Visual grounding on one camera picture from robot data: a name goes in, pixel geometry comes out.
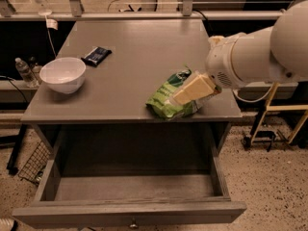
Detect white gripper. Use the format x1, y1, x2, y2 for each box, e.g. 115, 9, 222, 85
172, 33, 246, 105

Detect green rice chip bag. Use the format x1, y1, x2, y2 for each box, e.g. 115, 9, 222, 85
146, 68, 203, 119

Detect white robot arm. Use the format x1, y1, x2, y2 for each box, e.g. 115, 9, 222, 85
170, 0, 308, 105

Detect grey cabinet counter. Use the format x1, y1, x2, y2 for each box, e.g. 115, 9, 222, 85
22, 19, 241, 160

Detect open grey top drawer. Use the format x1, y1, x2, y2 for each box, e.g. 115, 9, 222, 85
13, 122, 246, 229

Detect dark blue snack bar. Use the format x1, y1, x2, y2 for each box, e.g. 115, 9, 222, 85
82, 47, 112, 67

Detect white bowl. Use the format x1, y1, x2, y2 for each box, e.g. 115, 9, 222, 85
39, 57, 86, 94

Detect grey metal railing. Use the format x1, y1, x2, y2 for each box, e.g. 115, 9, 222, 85
0, 0, 304, 21

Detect clear plastic water bottle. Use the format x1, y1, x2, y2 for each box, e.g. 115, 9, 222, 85
15, 58, 39, 88

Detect white cable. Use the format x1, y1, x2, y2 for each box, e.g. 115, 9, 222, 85
232, 82, 277, 104

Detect yellow frame cart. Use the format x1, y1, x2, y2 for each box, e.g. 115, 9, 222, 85
242, 83, 308, 151

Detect black wire rack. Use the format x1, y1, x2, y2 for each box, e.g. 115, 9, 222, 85
18, 141, 50, 185

